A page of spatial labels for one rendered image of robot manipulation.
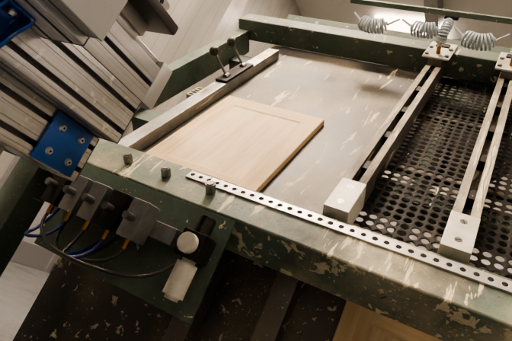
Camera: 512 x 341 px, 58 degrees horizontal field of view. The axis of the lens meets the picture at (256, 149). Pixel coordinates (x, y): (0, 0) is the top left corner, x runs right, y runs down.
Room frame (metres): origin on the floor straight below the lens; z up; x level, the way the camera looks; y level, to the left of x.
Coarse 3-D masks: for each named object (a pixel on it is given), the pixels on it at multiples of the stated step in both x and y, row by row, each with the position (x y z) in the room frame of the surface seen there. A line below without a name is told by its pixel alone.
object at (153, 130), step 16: (256, 64) 1.73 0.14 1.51; (240, 80) 1.68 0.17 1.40; (192, 96) 1.55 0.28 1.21; (208, 96) 1.56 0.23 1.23; (176, 112) 1.47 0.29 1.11; (192, 112) 1.52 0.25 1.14; (144, 128) 1.41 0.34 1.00; (160, 128) 1.42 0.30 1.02; (128, 144) 1.35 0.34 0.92; (144, 144) 1.39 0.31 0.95
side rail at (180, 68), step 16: (240, 32) 2.00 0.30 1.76; (208, 48) 1.86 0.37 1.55; (224, 48) 1.92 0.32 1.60; (240, 48) 2.02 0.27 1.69; (176, 64) 1.75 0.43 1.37; (192, 64) 1.79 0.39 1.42; (208, 64) 1.87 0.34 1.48; (224, 64) 1.97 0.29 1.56; (176, 80) 1.75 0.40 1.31; (192, 80) 1.83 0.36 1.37; (160, 96) 1.72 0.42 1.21
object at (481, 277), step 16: (192, 176) 1.18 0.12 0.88; (208, 176) 1.18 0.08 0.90; (240, 192) 1.12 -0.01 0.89; (272, 208) 1.08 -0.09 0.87; (288, 208) 1.07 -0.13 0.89; (320, 224) 1.02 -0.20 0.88; (336, 224) 1.02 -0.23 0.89; (368, 240) 0.97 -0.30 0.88; (384, 240) 0.97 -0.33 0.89; (416, 256) 0.93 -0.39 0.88; (432, 256) 0.93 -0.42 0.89; (464, 272) 0.89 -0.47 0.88; (480, 272) 0.88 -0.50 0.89; (496, 288) 0.86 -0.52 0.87
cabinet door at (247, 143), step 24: (216, 120) 1.47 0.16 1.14; (240, 120) 1.46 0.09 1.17; (264, 120) 1.45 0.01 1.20; (288, 120) 1.44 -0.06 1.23; (312, 120) 1.42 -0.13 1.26; (168, 144) 1.37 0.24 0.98; (192, 144) 1.37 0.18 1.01; (216, 144) 1.36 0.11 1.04; (240, 144) 1.35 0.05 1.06; (264, 144) 1.34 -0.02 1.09; (288, 144) 1.33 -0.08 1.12; (192, 168) 1.27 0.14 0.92; (216, 168) 1.27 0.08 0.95; (240, 168) 1.26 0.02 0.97; (264, 168) 1.25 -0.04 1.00
